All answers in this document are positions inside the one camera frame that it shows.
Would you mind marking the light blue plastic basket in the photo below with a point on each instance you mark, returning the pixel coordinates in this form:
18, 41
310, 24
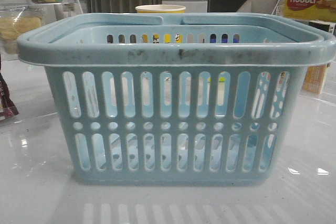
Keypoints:
175, 98

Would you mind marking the yellow paper cup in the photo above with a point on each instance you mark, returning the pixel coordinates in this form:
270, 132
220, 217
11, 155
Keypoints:
160, 8

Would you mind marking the beige chair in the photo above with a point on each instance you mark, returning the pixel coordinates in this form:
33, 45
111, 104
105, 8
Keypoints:
260, 6

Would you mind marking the orange carton box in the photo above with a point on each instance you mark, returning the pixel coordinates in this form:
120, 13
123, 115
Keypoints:
315, 78

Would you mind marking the dark red snack packet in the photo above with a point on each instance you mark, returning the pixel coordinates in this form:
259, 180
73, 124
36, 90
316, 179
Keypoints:
8, 108

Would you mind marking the dark box under nabati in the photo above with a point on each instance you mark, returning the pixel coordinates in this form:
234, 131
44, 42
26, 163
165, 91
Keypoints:
322, 25

